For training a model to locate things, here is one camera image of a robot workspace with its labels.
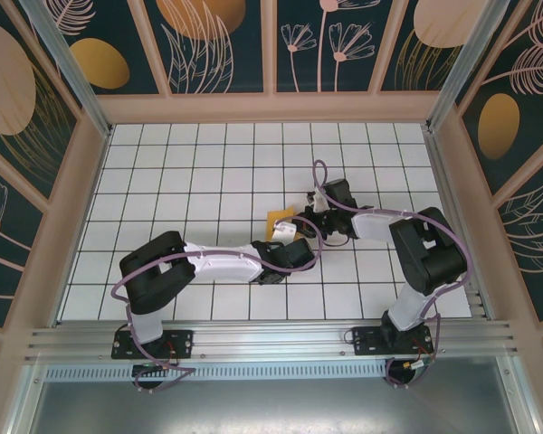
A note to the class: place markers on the yellow cloth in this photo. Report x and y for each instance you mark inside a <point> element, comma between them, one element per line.
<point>280,214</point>

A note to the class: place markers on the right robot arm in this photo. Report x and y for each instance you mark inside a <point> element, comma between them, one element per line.
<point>439,267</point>

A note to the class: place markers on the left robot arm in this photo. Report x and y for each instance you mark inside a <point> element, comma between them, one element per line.
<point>226,269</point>

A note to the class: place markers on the grey metal plate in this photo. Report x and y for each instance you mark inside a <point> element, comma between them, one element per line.
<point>271,407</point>

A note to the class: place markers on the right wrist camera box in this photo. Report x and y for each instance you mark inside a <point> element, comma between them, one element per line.
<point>319,202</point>

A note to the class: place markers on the aluminium mounting rail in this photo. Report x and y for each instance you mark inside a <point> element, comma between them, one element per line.
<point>271,339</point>

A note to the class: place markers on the aluminium side rail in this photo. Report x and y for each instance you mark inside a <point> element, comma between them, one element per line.
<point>448,203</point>

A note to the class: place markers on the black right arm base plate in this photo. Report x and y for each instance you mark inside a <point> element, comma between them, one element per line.
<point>366,339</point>

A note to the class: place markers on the wall panel with pink flowers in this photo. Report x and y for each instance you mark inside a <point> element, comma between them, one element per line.
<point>344,45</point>

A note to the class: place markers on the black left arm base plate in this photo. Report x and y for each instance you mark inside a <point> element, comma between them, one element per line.
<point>181,339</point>

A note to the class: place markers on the wall panel with feather outlines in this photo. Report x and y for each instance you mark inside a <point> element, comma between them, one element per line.
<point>498,126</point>

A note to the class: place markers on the aluminium corner post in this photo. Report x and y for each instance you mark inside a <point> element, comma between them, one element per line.
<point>461,68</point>
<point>72,77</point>

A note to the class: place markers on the wall panel with beige oval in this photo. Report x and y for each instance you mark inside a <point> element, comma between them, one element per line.
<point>434,27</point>

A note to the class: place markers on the wall panel with leaf outlines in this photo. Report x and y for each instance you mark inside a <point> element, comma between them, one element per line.
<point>208,45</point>

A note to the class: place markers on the wall panel with pink leaves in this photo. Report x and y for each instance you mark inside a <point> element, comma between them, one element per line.
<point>534,235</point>

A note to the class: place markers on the wall panel with orange oval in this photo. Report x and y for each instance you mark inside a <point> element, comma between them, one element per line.
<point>99,63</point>

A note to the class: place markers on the wall panel with tulip outline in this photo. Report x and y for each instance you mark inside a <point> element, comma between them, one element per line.
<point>0,235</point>

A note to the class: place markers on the wall panel with beige circle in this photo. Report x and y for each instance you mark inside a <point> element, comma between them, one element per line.
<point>9,77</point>

